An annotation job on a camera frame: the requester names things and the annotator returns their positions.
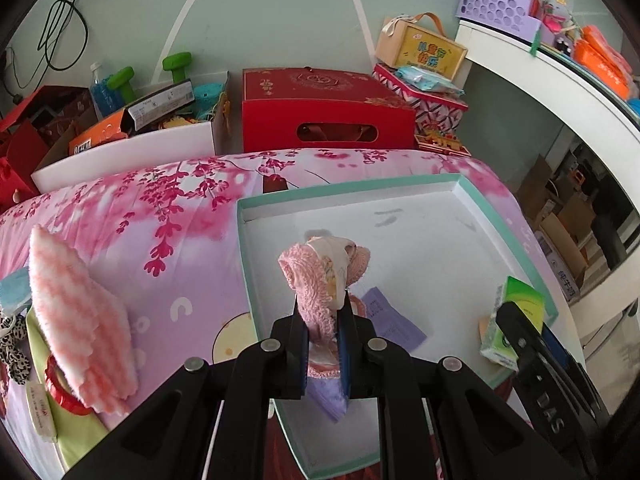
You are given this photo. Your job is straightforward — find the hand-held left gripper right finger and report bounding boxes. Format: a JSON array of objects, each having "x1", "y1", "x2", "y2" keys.
[{"x1": 337, "y1": 302, "x2": 586, "y2": 480}]

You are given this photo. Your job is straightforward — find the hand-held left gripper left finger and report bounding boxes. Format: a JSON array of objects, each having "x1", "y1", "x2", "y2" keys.
[{"x1": 62, "y1": 297, "x2": 308, "y2": 480}]

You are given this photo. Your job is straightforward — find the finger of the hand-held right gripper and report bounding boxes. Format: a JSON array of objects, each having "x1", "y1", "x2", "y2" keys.
[
  {"x1": 496, "y1": 301, "x2": 572, "y2": 442},
  {"x1": 541, "y1": 324, "x2": 610, "y2": 422}
]

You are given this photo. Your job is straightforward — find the green tissue packet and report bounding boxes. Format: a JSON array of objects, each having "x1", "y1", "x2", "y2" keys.
[{"x1": 479, "y1": 276, "x2": 547, "y2": 372}]

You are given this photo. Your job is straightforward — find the pink fuzzy sock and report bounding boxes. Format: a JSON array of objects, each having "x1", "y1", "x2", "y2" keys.
[{"x1": 277, "y1": 232, "x2": 373, "y2": 381}]

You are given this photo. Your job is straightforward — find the white shallow box teal rim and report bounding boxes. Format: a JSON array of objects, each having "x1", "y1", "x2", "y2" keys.
[{"x1": 236, "y1": 173, "x2": 560, "y2": 478}]

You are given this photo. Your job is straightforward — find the pink striped fluffy cloth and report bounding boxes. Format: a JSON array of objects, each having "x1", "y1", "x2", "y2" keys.
[{"x1": 27, "y1": 224, "x2": 140, "y2": 415}]

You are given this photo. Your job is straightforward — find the light green cloth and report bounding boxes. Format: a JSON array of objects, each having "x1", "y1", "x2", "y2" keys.
[{"x1": 25, "y1": 310, "x2": 113, "y2": 476}]

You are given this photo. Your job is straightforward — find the red ring bangle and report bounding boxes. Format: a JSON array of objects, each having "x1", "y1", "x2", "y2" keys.
[{"x1": 44, "y1": 352, "x2": 93, "y2": 416}]

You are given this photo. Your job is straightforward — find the leopard print scrunchie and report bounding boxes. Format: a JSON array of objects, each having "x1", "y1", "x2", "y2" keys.
[{"x1": 0, "y1": 310, "x2": 32, "y2": 386}]

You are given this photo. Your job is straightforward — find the blue face mask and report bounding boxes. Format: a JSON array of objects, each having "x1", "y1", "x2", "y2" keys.
[{"x1": 0, "y1": 267, "x2": 33, "y2": 318}]

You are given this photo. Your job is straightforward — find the purple paper sheet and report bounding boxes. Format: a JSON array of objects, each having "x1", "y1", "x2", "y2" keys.
[{"x1": 305, "y1": 287, "x2": 427, "y2": 423}]

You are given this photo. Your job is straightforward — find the white printed carton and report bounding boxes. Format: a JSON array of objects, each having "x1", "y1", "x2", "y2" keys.
[{"x1": 532, "y1": 230, "x2": 583, "y2": 303}]

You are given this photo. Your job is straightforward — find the brown cardboard boxes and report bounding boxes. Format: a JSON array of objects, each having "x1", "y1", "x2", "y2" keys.
[{"x1": 515, "y1": 155, "x2": 596, "y2": 261}]

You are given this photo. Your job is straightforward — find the pink floral bedsheet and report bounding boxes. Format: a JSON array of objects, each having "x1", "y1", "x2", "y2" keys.
[{"x1": 0, "y1": 147, "x2": 586, "y2": 480}]

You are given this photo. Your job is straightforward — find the open cardboard box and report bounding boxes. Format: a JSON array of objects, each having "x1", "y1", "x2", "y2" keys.
[{"x1": 32, "y1": 72, "x2": 233, "y2": 171}]

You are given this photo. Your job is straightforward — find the red white patterned box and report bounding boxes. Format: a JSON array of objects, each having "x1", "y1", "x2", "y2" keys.
[{"x1": 372, "y1": 64, "x2": 470, "y2": 136}]

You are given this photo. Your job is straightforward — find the white sachet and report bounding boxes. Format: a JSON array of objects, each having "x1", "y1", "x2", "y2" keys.
[{"x1": 24, "y1": 382, "x2": 57, "y2": 442}]

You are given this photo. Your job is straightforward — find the white foam board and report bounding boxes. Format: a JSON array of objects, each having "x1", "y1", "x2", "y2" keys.
[{"x1": 31, "y1": 121, "x2": 216, "y2": 193}]

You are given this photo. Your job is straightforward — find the white desk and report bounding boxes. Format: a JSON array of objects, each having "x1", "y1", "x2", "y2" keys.
[{"x1": 455, "y1": 20, "x2": 640, "y2": 361}]

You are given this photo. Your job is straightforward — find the blue wet wipes pack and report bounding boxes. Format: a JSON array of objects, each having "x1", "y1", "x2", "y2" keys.
[{"x1": 395, "y1": 65, "x2": 466, "y2": 97}]

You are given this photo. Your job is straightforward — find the black and white carton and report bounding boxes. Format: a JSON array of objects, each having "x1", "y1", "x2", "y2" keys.
[{"x1": 122, "y1": 80, "x2": 196, "y2": 137}]

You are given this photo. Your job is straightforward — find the orange packet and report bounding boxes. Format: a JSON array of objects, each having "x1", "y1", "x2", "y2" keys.
[{"x1": 572, "y1": 25, "x2": 638, "y2": 101}]

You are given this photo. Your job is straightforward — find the orange carton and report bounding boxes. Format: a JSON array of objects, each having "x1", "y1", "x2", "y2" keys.
[{"x1": 68, "y1": 109, "x2": 131, "y2": 157}]

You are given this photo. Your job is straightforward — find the green dumbbell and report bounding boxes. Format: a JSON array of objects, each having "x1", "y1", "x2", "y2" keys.
[
  {"x1": 107, "y1": 66, "x2": 138, "y2": 106},
  {"x1": 162, "y1": 52, "x2": 193, "y2": 83}
]

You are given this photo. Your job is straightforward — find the clear water bottle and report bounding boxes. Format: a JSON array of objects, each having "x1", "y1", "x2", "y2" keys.
[{"x1": 89, "y1": 62, "x2": 118, "y2": 116}]

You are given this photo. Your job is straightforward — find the red open gift box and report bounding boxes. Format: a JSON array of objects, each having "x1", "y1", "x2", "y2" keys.
[{"x1": 10, "y1": 85, "x2": 96, "y2": 161}]

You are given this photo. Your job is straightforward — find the colourful stationery packets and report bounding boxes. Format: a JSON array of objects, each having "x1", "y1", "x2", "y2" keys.
[{"x1": 530, "y1": 0, "x2": 576, "y2": 46}]

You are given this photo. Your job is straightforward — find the purple perforated basket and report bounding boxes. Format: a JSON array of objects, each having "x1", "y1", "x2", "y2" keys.
[{"x1": 455, "y1": 0, "x2": 543, "y2": 43}]

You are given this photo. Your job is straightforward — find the yellow gift box with handle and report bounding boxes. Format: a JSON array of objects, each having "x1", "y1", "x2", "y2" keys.
[{"x1": 375, "y1": 11, "x2": 468, "y2": 83}]

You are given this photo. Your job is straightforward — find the black cable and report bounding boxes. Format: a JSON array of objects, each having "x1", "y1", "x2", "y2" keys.
[{"x1": 40, "y1": 0, "x2": 91, "y2": 73}]

